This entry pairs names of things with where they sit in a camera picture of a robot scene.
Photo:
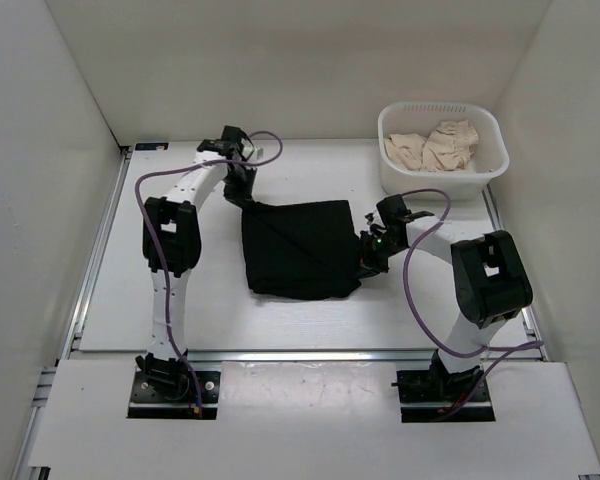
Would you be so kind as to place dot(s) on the black trousers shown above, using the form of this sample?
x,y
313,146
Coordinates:
x,y
306,251

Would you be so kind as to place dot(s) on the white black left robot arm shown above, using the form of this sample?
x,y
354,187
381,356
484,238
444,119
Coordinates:
x,y
170,202

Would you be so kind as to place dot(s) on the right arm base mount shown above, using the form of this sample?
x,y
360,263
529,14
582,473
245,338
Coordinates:
x,y
415,395

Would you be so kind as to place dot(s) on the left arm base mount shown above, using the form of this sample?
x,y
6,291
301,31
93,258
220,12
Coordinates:
x,y
205,395

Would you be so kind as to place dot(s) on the aluminium front rail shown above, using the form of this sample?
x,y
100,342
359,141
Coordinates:
x,y
307,355

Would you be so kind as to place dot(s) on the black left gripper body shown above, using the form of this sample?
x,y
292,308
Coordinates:
x,y
237,184

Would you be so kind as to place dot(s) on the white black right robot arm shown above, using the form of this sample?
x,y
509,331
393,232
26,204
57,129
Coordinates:
x,y
490,281

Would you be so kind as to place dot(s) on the beige crumpled garment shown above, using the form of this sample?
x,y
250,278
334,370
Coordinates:
x,y
448,148

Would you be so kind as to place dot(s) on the dark label sticker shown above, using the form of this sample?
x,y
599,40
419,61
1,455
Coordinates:
x,y
151,146

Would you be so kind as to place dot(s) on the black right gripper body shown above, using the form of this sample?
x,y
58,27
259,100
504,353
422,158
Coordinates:
x,y
375,252

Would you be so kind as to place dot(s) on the white plastic basket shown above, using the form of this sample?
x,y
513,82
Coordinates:
x,y
490,160

